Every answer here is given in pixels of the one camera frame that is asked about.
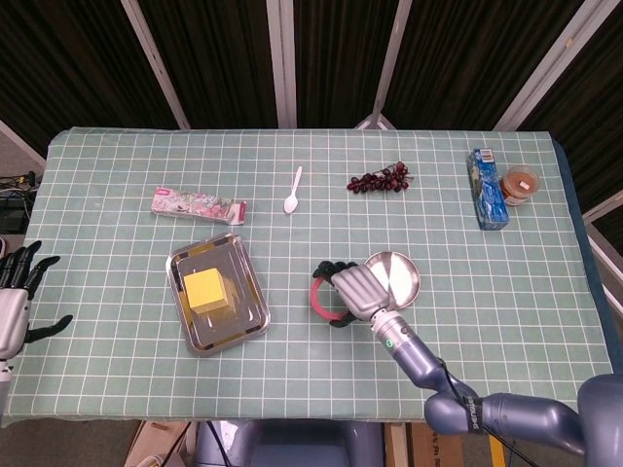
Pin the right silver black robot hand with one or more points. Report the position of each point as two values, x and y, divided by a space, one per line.
360 292

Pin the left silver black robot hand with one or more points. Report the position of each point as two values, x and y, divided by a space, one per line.
10 316

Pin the red tape roll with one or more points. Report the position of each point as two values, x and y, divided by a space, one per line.
317 304

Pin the yellow cube block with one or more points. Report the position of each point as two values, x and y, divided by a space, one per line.
204 292

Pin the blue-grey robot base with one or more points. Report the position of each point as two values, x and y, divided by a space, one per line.
292 445

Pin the round steel plate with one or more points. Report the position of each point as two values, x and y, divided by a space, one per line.
401 277

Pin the green grid tablecloth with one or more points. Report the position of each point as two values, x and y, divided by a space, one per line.
311 370

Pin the dark red grape bunch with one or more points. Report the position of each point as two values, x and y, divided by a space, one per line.
377 183

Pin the white plastic spoon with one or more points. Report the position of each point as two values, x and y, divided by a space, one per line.
291 203

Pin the rectangular steel tray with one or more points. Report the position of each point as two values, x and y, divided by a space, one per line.
243 326

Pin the wooden plank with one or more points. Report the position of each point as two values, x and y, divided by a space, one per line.
395 445

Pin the blue printed carton box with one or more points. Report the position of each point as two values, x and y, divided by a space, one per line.
489 194

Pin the brown cardboard box with print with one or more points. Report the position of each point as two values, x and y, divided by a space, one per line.
423 447

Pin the pink floral carton box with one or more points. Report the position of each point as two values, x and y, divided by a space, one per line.
194 205

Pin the brown jar with clear lid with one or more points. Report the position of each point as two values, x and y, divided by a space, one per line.
521 187

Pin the dark blue table padding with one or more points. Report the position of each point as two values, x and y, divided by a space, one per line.
574 194

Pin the black pleated curtain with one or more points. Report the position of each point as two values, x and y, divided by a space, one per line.
219 58

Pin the aluminium post with foot bracket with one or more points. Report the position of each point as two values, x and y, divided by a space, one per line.
389 63

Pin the aluminium frame post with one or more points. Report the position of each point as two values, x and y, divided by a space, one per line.
282 63
545 63
156 63

